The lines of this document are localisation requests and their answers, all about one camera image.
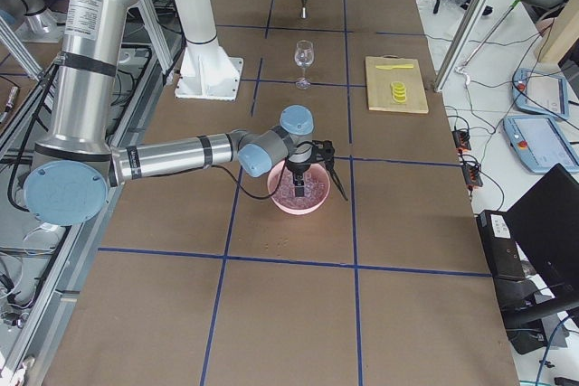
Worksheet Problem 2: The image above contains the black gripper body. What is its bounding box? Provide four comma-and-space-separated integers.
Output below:
292, 172, 306, 198

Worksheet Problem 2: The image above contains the steel jigger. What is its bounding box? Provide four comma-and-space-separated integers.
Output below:
299, 0, 308, 20

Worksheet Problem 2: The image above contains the clear wine glass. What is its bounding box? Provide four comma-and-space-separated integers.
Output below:
294, 40, 315, 89

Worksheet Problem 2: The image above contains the pile of ice cubes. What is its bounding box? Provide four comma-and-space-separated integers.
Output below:
273, 172, 327, 210

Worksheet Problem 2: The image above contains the pink bowl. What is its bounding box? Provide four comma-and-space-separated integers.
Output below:
267, 161, 330, 215

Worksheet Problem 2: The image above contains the bamboo cutting board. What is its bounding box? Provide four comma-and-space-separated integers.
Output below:
365, 56, 429, 114

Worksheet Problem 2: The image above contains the yellow plastic knife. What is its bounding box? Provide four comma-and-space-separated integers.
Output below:
375, 63, 414, 71

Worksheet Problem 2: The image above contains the black power box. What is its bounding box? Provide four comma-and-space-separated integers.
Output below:
476, 210, 525, 281

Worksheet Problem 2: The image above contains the teach pendant far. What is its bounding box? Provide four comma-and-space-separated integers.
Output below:
503, 115, 578, 174

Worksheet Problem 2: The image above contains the teach pendant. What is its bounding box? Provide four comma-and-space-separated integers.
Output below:
503, 115, 578, 174
512, 68, 570, 119

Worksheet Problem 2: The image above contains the teach pendant near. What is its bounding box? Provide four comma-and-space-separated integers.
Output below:
512, 68, 570, 119

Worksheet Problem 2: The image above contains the wooden upright plank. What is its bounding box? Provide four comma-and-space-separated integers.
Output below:
537, 0, 579, 63

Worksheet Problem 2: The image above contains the black laptop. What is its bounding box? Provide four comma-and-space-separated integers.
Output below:
505, 164, 578, 295

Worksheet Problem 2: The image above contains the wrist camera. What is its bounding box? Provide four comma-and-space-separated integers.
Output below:
312, 140, 335, 167

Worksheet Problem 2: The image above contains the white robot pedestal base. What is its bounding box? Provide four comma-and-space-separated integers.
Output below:
175, 0, 243, 101

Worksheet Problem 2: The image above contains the aluminium frame post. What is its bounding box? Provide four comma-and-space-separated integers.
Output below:
433, 0, 488, 92

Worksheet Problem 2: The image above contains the green handled reacher tool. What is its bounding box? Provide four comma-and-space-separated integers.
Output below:
455, 0, 521, 75

